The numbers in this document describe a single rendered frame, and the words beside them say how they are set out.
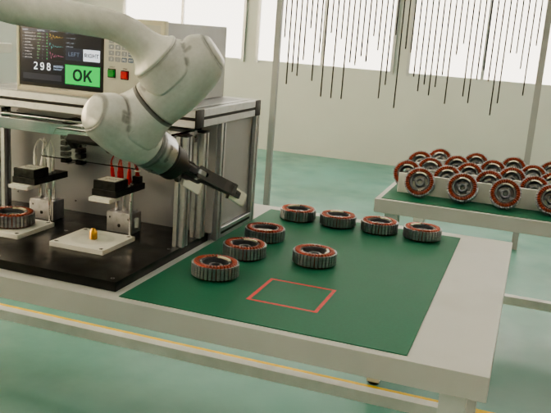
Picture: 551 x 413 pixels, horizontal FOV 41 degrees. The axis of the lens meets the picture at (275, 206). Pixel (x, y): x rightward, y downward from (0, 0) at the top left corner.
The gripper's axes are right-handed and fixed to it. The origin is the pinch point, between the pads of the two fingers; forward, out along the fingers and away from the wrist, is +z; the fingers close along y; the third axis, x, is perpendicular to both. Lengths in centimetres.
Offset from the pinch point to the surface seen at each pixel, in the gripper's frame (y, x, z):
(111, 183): -31.8, -5.1, -3.0
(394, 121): -281, 244, 530
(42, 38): -60, 24, -20
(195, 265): -1.1, -16.9, 3.4
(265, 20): -428, 302, 438
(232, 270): 5.7, -15.0, 8.1
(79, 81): -49, 17, -12
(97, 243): -27.9, -20.3, -2.1
